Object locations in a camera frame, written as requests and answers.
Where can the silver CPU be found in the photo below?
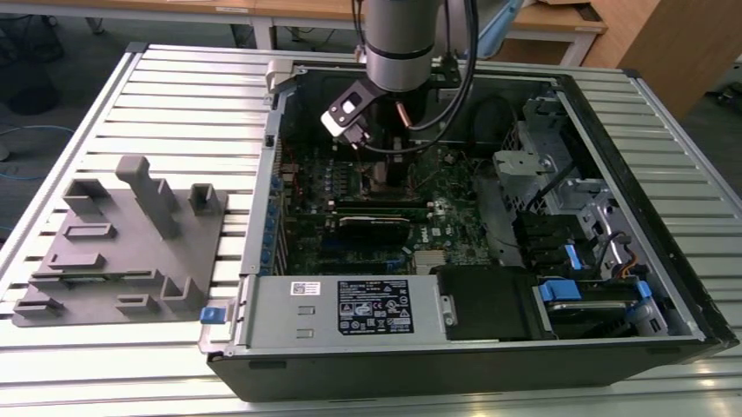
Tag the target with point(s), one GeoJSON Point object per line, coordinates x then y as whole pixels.
{"type": "Point", "coordinates": [382, 178]}

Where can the CPU socket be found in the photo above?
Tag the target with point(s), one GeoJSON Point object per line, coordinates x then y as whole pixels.
{"type": "Point", "coordinates": [372, 194]}

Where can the grey case latch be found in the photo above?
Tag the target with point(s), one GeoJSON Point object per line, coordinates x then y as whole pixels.
{"type": "Point", "coordinates": [278, 74]}

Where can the green RAM stick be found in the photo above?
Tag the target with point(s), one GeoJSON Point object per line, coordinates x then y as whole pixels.
{"type": "Point", "coordinates": [382, 210]}
{"type": "Point", "coordinates": [88, 279]}

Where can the black graphics card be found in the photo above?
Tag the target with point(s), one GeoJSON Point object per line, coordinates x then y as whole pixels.
{"type": "Point", "coordinates": [374, 230]}

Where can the silver drive cage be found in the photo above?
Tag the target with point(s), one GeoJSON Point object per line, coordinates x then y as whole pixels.
{"type": "Point", "coordinates": [523, 167]}

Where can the green motherboard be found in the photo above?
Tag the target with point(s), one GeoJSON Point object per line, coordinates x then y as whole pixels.
{"type": "Point", "coordinates": [459, 226]}

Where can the silver chipset heatsink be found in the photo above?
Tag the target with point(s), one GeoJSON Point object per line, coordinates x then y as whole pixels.
{"type": "Point", "coordinates": [435, 258]}

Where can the black disk bay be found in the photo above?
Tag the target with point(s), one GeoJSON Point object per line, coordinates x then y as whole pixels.
{"type": "Point", "coordinates": [548, 236]}

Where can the blue disk bay tab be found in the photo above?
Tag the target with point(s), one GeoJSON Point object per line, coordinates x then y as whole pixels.
{"type": "Point", "coordinates": [572, 256]}

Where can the black fan shroud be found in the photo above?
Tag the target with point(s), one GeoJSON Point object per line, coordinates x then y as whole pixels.
{"type": "Point", "coordinates": [488, 304]}

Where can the silver power supply unit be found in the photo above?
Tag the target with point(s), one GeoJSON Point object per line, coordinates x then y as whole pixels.
{"type": "Point", "coordinates": [273, 313]}

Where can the blue disk carrier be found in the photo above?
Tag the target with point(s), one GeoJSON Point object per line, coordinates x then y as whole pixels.
{"type": "Point", "coordinates": [557, 290]}

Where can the wooden cabinet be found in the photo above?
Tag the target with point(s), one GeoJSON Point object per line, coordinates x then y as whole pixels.
{"type": "Point", "coordinates": [667, 43]}

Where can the grey parts rack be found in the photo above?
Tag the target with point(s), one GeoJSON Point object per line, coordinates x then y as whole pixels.
{"type": "Point", "coordinates": [145, 260]}

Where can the blue plastic latch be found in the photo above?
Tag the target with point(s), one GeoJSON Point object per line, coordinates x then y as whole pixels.
{"type": "Point", "coordinates": [212, 315]}

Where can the black chair base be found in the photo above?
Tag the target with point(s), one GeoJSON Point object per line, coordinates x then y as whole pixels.
{"type": "Point", "coordinates": [728, 93]}

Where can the blue plastic clip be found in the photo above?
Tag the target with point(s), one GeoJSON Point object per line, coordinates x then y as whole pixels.
{"type": "Point", "coordinates": [643, 290]}

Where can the black PC case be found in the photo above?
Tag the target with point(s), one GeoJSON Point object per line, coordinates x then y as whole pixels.
{"type": "Point", "coordinates": [407, 378]}

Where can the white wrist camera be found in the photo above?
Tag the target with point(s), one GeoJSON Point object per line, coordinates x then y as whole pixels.
{"type": "Point", "coordinates": [345, 110]}

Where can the black camera bracket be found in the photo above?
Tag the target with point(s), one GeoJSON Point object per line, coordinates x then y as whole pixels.
{"type": "Point", "coordinates": [445, 71]}

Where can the wooden desk white frame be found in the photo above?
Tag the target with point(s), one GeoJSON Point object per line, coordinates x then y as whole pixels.
{"type": "Point", "coordinates": [308, 13]}
{"type": "Point", "coordinates": [117, 5]}

